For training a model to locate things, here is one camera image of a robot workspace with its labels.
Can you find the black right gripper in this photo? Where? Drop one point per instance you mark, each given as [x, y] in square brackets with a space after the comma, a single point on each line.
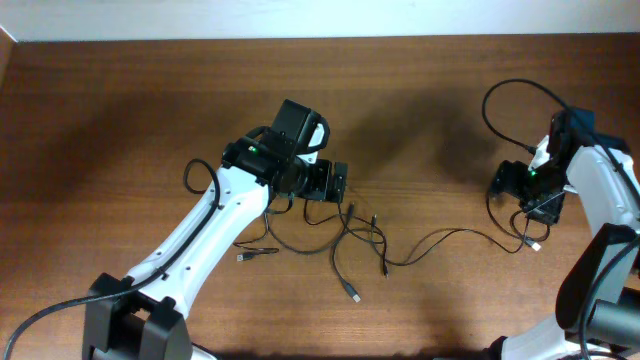
[507, 177]

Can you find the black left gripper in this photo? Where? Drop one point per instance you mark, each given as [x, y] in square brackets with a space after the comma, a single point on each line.
[319, 189]

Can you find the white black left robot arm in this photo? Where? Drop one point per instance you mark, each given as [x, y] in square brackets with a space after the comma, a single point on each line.
[143, 315]

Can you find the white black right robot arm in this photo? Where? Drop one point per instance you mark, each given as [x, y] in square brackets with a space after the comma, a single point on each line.
[595, 313]

